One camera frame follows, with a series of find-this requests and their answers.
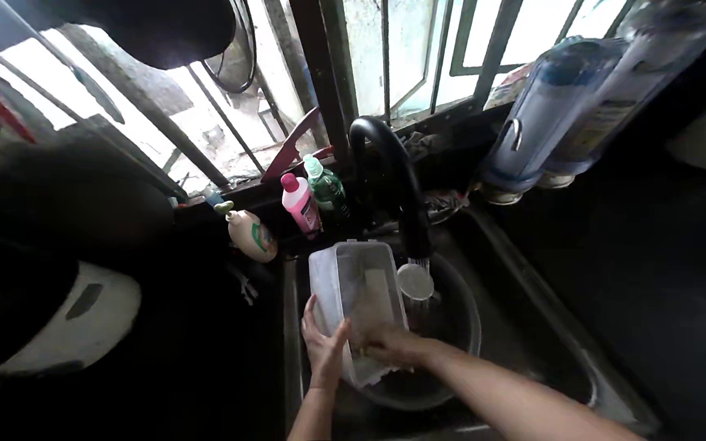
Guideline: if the person's left hand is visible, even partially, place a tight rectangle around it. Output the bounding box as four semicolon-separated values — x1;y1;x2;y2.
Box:
301;294;352;392

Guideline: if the person's right hand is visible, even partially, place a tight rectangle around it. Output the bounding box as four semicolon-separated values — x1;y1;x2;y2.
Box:
351;324;446;372

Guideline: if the clear rectangular plastic container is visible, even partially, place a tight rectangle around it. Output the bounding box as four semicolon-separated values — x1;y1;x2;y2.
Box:
308;239;412;390

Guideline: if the person's right forearm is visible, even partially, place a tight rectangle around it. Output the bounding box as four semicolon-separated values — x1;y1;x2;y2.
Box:
425;341;649;441

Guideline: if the person's left forearm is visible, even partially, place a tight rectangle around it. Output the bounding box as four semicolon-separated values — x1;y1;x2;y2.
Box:
287;387;336;441

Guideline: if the white round lid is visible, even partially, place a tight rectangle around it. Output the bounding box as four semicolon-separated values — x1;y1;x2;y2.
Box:
397;263;435;301

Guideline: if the beige pump bottle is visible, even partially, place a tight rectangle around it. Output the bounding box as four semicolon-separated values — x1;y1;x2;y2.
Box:
214;201;279;264

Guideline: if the large transparent round basin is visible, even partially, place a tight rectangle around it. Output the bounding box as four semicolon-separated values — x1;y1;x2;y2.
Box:
340;245;483;411

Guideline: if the pink bottle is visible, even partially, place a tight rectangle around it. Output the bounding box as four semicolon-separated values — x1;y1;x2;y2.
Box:
281;173;322;240

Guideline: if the green pump bottle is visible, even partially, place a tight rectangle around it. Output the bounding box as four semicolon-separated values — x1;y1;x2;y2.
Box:
303;154;351;223

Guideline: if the black curved faucet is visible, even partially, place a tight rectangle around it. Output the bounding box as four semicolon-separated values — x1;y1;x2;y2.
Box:
349;116;433;259

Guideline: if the crumpled plastic packet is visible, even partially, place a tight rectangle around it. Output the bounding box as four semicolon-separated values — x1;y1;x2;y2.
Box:
423;189;470;225

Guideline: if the dark kitchen sink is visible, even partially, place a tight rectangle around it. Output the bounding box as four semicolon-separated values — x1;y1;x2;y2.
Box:
283;205;661;441

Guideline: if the white rice cooker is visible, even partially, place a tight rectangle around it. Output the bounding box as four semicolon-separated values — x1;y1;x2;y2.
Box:
0;260;142;378

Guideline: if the barred window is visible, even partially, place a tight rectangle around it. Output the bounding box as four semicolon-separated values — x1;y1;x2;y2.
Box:
0;0;642;206

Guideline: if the large dark pot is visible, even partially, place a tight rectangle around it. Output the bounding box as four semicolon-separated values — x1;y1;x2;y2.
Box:
0;115;187;264

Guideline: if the clear blue-tinted water filter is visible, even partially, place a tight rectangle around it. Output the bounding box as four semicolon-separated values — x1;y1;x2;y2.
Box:
478;36;628;206

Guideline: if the black hanging pan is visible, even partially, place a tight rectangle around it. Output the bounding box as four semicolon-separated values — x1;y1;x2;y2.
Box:
0;0;237;70

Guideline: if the clear filter with printed label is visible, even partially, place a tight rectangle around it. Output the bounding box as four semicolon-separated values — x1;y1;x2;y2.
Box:
537;0;706;189

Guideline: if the red-handled large knife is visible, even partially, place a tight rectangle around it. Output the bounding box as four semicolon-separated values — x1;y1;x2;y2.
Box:
261;107;320;183

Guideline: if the black looped cable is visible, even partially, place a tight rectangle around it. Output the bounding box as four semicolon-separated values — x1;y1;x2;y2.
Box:
201;0;257;94

